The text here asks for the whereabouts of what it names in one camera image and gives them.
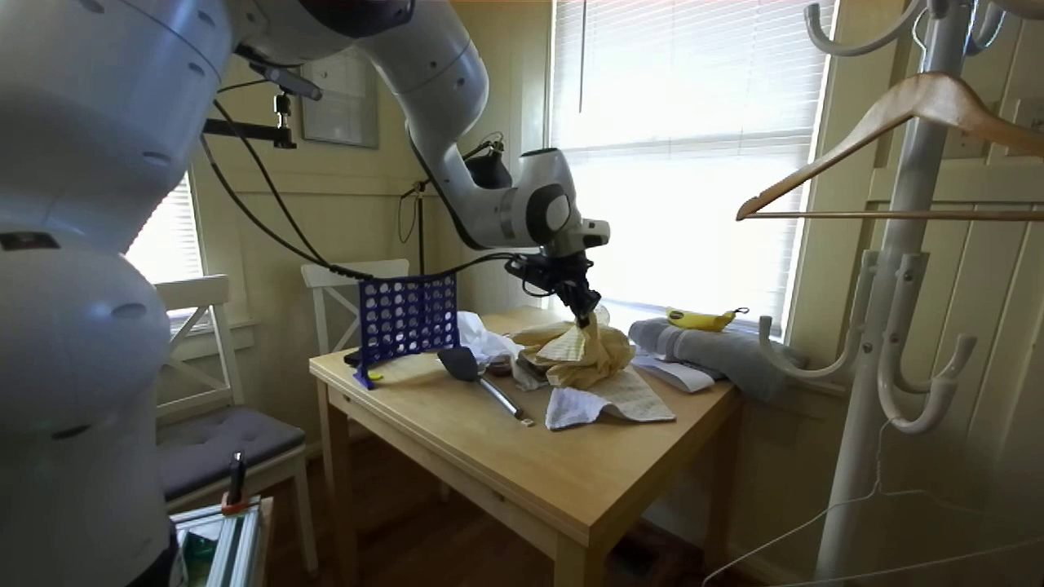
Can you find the blue connect four grid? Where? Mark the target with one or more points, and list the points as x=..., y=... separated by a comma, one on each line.
x=409, y=316

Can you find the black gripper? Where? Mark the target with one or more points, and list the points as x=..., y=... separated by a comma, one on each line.
x=551, y=269

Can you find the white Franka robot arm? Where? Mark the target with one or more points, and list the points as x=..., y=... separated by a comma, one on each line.
x=99, y=215

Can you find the cream oblong object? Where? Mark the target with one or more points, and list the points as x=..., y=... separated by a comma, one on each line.
x=409, y=372

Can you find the white folded cloth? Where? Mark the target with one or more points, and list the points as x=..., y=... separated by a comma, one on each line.
x=679, y=375

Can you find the white chair grey cushion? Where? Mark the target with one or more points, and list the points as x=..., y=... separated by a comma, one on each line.
x=217, y=436

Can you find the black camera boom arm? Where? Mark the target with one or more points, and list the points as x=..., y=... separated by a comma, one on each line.
x=256, y=131

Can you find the wooden table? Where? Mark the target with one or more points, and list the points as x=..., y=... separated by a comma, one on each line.
x=544, y=467

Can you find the black floor lamp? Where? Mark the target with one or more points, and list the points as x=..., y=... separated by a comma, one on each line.
x=420, y=232

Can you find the white crumpled cloth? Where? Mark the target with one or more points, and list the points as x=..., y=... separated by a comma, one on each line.
x=487, y=339

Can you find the white coat stand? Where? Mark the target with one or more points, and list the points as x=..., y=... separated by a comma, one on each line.
x=907, y=215

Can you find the white wooden chair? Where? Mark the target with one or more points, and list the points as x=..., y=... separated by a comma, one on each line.
x=330, y=274

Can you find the yellow striped towel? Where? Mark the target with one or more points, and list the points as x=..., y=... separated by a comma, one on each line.
x=582, y=352

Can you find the white terry towel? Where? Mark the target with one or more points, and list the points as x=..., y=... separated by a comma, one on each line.
x=626, y=402

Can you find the white window blinds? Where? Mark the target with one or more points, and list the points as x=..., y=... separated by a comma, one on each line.
x=167, y=239
x=696, y=131

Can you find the wooden clothes hanger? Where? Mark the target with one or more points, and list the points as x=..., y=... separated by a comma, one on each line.
x=931, y=100

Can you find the yellow banana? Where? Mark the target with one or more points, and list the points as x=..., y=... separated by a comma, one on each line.
x=703, y=321

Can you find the white open box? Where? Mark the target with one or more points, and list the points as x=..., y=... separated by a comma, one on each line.
x=217, y=543

